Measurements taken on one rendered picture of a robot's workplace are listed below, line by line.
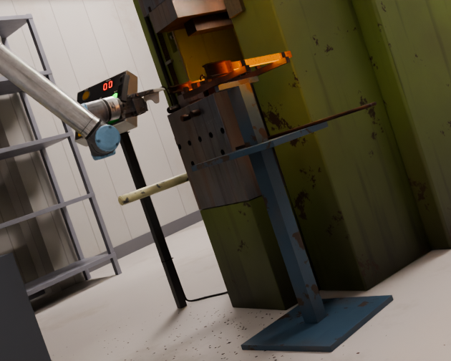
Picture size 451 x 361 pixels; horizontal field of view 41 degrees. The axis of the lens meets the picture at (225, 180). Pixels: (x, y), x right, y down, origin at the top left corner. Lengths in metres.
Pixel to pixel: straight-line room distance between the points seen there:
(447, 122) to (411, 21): 0.46
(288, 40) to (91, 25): 4.32
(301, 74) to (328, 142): 0.28
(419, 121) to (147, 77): 4.47
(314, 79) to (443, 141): 0.66
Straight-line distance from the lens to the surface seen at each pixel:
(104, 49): 6.49
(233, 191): 2.49
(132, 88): 3.00
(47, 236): 5.26
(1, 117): 5.30
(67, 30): 6.32
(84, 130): 2.21
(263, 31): 2.44
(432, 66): 2.80
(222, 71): 1.91
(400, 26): 2.71
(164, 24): 2.72
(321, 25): 2.52
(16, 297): 2.11
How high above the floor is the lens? 0.71
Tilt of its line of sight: 3 degrees down
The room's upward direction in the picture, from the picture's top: 19 degrees counter-clockwise
